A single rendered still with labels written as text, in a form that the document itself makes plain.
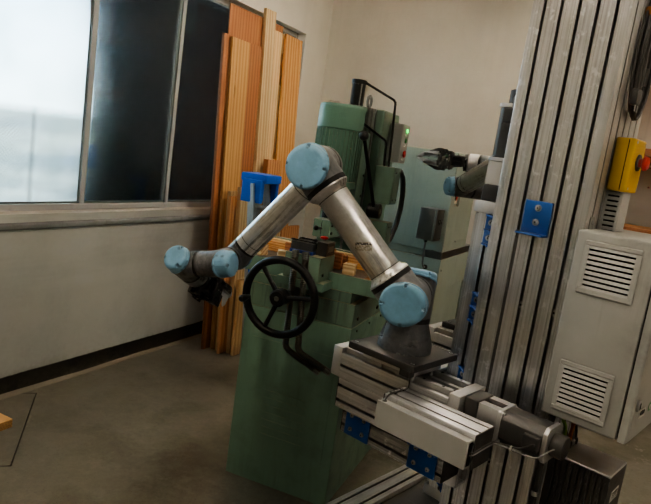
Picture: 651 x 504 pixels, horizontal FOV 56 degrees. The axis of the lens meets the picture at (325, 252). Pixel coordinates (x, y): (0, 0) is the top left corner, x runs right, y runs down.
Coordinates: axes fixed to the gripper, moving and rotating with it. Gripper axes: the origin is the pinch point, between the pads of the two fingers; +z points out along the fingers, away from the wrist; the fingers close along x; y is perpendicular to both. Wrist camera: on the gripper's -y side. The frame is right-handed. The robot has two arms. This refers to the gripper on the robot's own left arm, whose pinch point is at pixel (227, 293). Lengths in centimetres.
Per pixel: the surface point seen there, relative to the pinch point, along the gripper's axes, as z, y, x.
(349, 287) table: 27.5, -19.6, 30.0
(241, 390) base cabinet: 53, 24, -8
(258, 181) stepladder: 80, -81, -53
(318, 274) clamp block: 17.2, -18.5, 21.1
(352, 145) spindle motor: 13, -69, 19
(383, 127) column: 29, -89, 22
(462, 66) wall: 182, -246, 7
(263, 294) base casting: 32.5, -10.8, -3.8
